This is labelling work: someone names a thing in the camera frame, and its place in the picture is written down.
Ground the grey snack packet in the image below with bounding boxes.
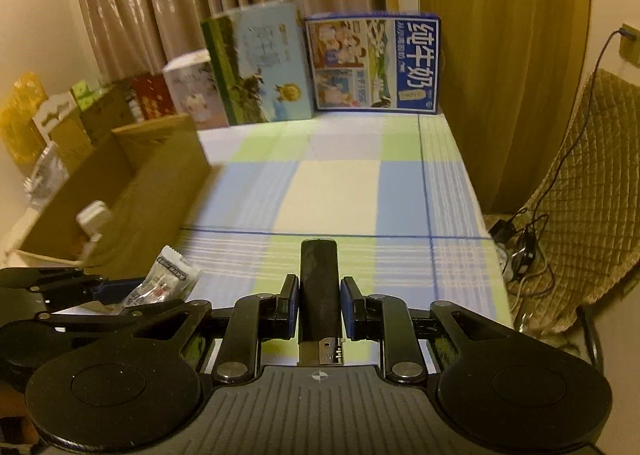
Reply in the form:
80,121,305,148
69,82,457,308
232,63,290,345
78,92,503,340
118,246,202,310

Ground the black lighter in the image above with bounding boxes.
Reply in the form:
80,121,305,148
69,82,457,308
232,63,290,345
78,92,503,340
297,239,343,366

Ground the white square plastic container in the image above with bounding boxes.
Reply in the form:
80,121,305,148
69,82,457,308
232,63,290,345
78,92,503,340
76,200,113,245

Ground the brown cardboard box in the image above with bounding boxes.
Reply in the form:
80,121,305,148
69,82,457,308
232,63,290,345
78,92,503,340
15,115,212,279

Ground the checked tablecloth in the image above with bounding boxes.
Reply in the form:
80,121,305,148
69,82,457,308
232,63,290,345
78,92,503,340
175,112,510,324

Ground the brown carton stack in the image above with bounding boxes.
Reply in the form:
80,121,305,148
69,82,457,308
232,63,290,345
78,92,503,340
32,86,136,173

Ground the red gift box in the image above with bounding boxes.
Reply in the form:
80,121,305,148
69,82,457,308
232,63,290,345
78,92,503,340
131,74,177,120

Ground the quilted olive chair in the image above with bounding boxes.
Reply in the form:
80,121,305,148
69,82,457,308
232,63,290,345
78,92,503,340
504,68,640,371

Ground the white humidifier box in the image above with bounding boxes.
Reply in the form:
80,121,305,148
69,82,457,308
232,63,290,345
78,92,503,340
163,48,228,130

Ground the blue milk carton box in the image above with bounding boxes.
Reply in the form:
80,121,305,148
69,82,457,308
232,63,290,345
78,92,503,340
306,12,442,115

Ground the green sky milk box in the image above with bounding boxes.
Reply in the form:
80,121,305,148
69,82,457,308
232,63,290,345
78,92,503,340
201,0,314,126

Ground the yellow curtain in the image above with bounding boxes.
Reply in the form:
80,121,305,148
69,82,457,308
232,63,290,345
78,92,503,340
420,0,591,213

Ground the black power cable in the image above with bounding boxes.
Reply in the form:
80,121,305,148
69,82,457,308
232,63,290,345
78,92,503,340
487,29,626,296

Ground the double wall socket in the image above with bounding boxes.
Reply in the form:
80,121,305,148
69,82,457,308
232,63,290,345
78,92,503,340
618,24,640,68

